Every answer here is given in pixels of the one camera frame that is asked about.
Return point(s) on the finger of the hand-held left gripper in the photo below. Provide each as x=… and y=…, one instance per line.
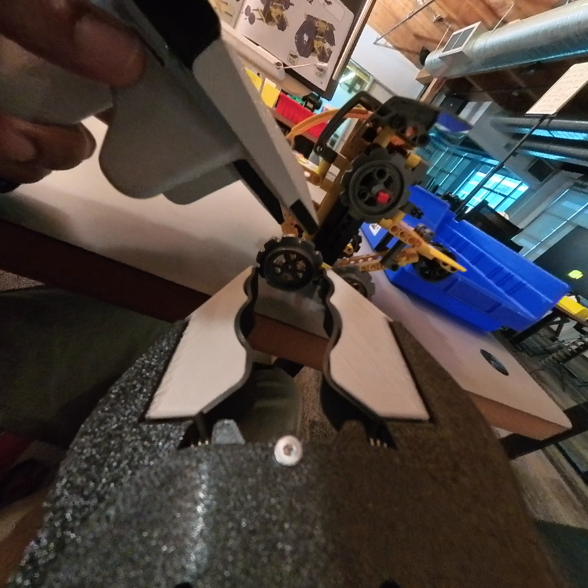
x=264, y=193
x=248, y=119

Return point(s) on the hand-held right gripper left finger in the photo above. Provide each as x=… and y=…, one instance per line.
x=202, y=363

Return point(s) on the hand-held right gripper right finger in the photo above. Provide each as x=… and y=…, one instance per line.
x=376, y=363

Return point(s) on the dark grey toy gear wheel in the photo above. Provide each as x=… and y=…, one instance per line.
x=288, y=265

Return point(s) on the yellow black toy vehicle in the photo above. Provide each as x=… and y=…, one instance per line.
x=363, y=188

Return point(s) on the person's left hand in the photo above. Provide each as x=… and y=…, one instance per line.
x=69, y=36

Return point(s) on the yellow storage bin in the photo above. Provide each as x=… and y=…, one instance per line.
x=262, y=87

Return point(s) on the red storage bin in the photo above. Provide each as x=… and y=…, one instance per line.
x=294, y=108

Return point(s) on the white page holder clip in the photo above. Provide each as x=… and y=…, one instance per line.
x=298, y=67

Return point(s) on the toy instruction booklet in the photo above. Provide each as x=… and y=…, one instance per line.
x=294, y=32

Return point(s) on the person's olive pants leg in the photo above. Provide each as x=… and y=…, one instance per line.
x=92, y=358

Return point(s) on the black display panel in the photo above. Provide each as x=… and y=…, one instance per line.
x=353, y=50

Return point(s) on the blue storage bin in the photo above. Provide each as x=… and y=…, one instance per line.
x=482, y=275

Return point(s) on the white air vent grille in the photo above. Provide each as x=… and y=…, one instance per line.
x=459, y=39

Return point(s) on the black stand with paper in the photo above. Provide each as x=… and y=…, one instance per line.
x=560, y=89

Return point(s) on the silver ventilation duct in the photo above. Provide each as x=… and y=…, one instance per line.
x=519, y=41
x=542, y=131

